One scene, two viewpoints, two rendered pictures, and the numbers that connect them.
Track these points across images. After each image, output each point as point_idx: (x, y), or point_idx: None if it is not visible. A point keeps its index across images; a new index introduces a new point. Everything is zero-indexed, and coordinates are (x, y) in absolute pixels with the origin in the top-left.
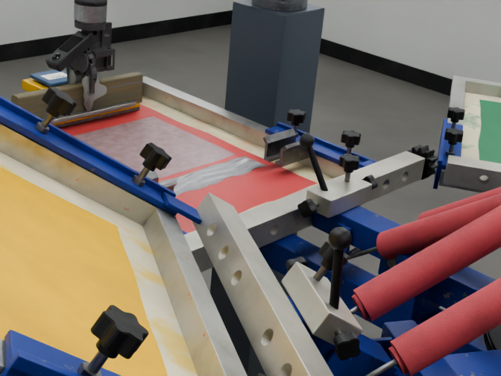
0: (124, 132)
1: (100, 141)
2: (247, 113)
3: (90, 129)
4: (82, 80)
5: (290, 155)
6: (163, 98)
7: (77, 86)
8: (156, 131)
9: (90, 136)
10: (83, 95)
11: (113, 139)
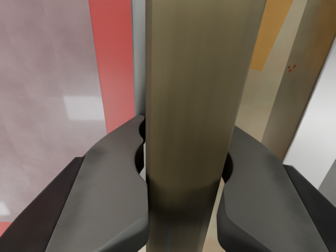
0: (55, 139)
1: (8, 41)
2: None
3: (115, 83)
4: (144, 210)
5: None
6: None
7: (150, 144)
8: (36, 188)
9: (62, 45)
10: (137, 142)
11: (10, 83)
